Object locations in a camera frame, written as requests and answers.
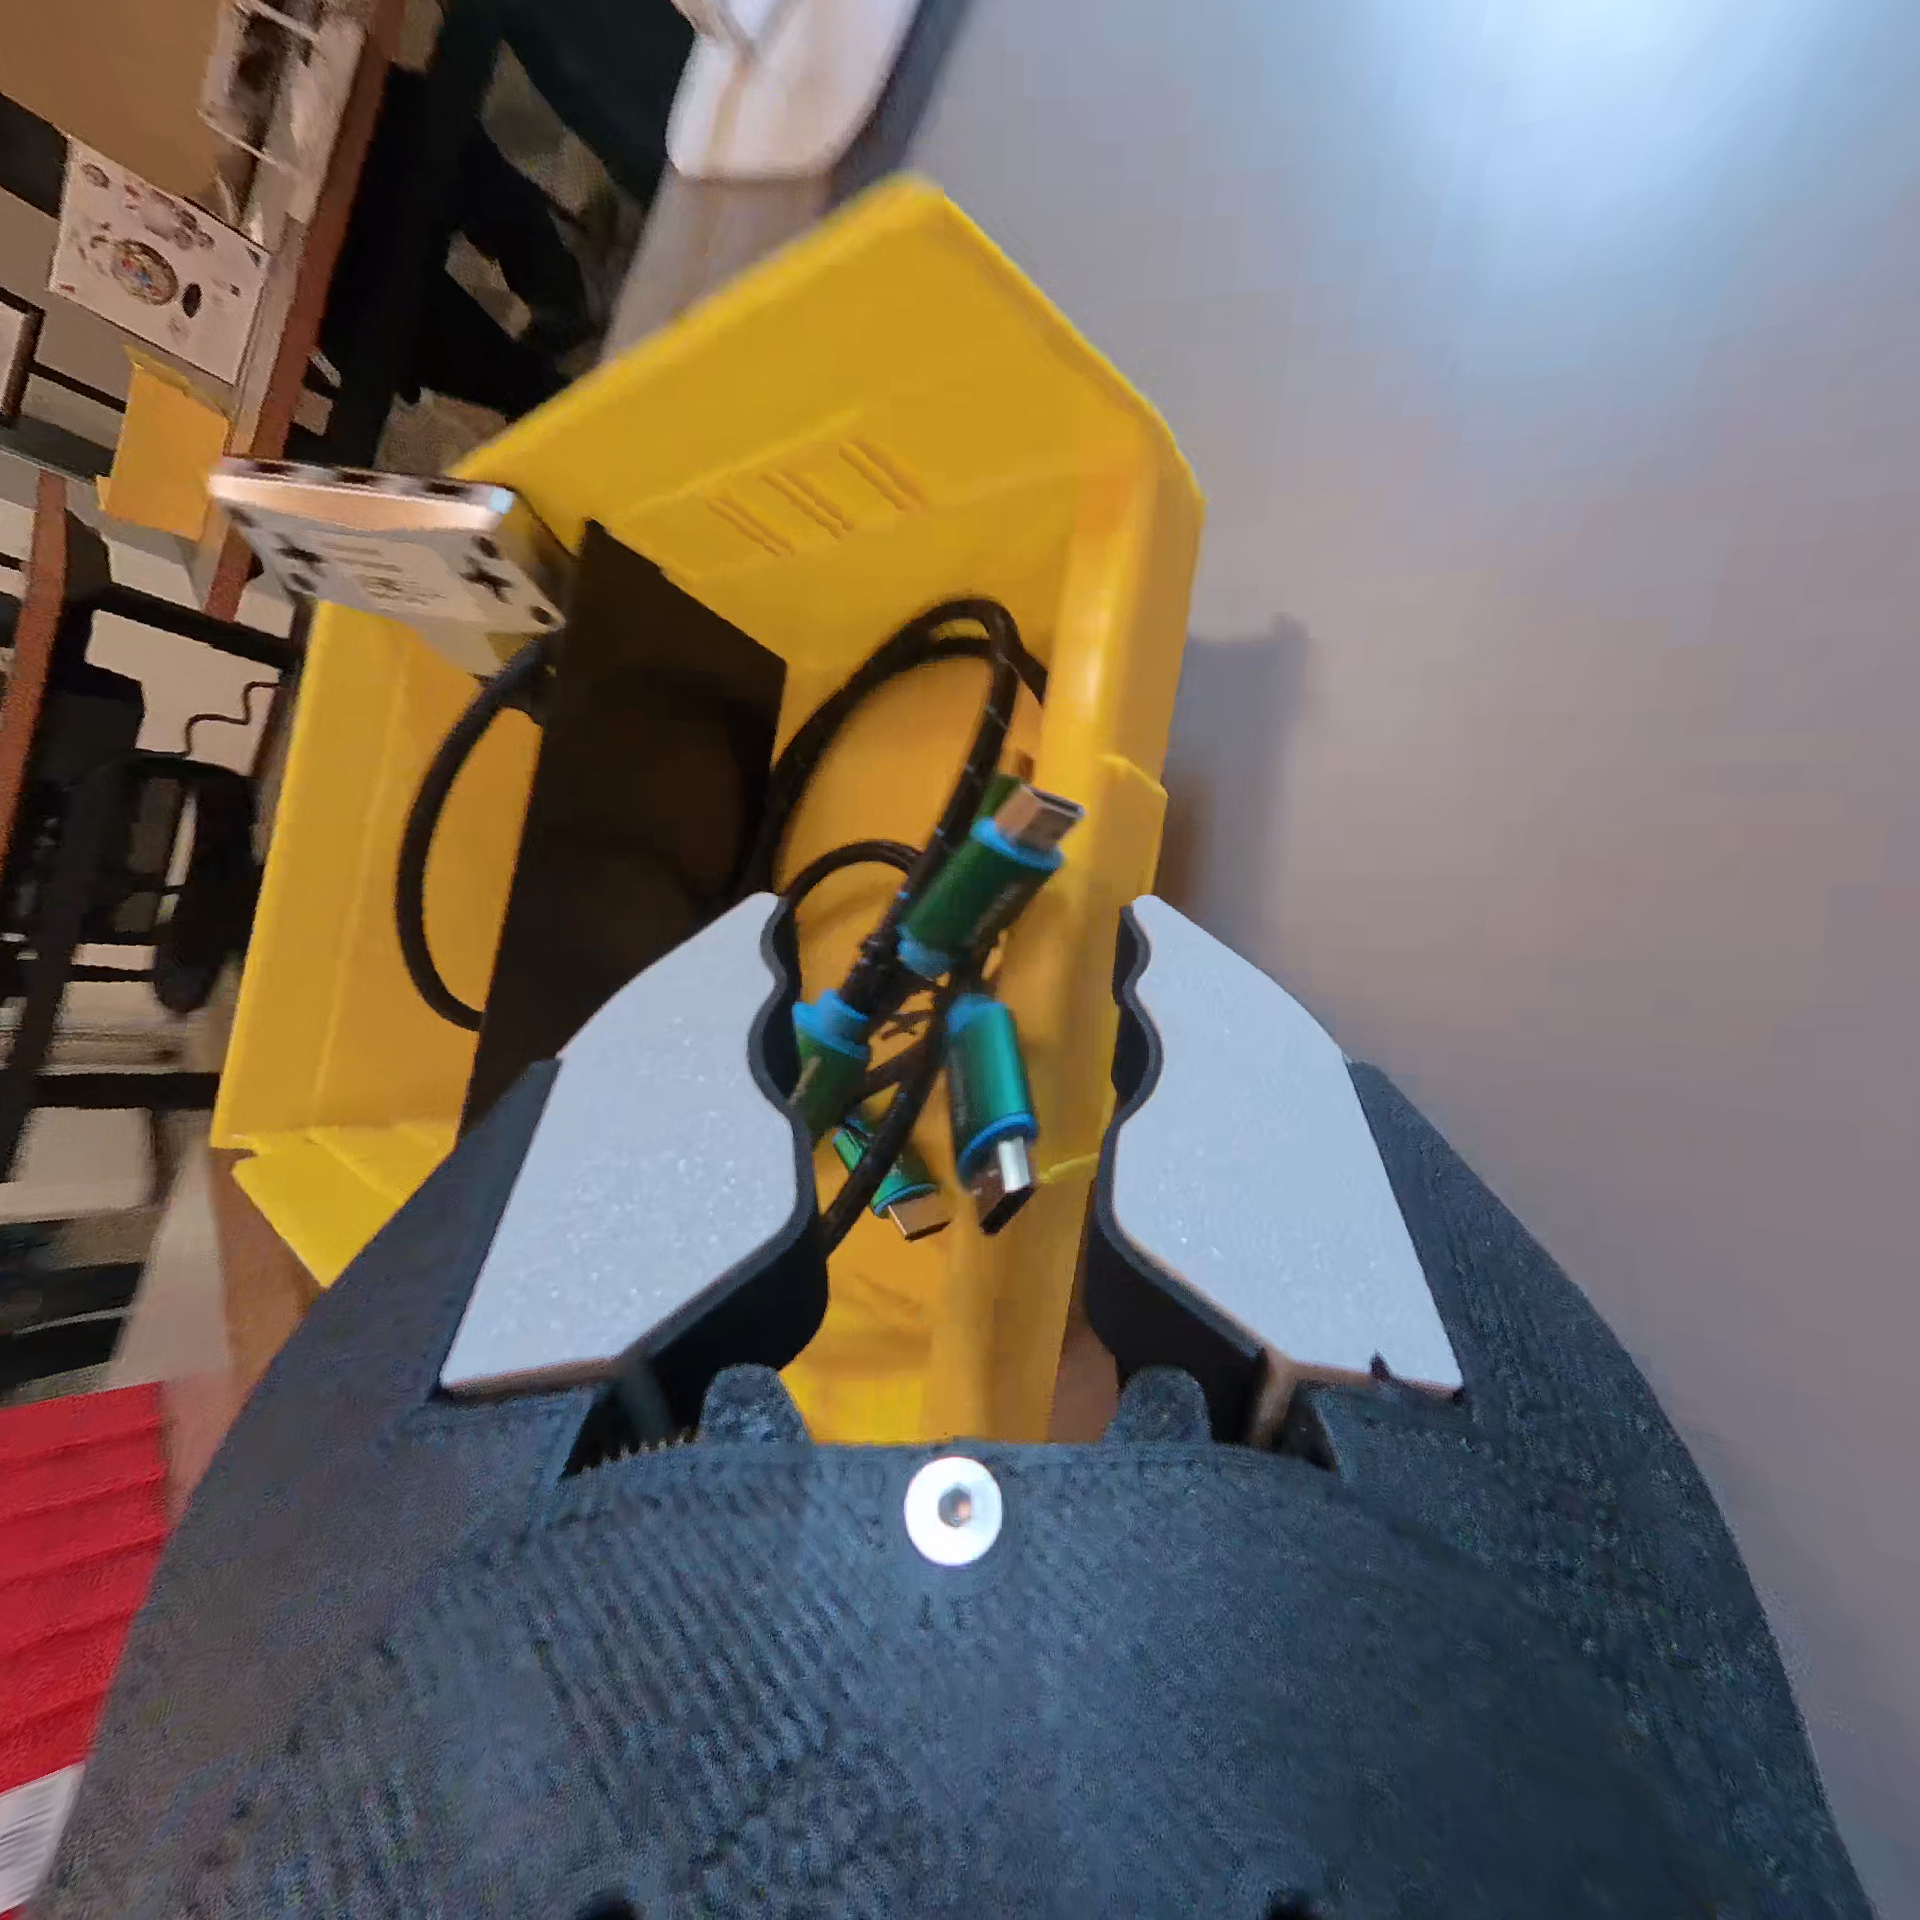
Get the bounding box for yellow cardboard tray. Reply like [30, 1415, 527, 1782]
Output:
[100, 353, 236, 549]

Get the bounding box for white metal base plate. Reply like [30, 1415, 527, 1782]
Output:
[664, 0, 922, 177]

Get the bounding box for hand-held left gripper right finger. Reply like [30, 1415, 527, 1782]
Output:
[1082, 896, 1465, 1405]

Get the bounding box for black bin divider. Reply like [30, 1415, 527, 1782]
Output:
[467, 519, 791, 1129]

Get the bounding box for red ribbed crate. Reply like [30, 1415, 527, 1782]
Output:
[0, 1388, 184, 1807]

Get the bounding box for braided hdmi cable green plugs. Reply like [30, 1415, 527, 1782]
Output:
[745, 601, 1082, 1135]
[833, 991, 1050, 1249]

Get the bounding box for yellow plastic bin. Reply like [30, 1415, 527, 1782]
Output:
[227, 175, 1209, 1449]

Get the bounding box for long wooden desk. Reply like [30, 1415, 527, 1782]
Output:
[0, 0, 415, 789]

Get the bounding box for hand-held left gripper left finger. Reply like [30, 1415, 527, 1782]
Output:
[441, 892, 828, 1405]

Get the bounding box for grey hdmi hub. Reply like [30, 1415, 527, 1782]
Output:
[206, 456, 577, 671]

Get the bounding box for white picture sheet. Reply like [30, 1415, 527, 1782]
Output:
[52, 141, 274, 388]

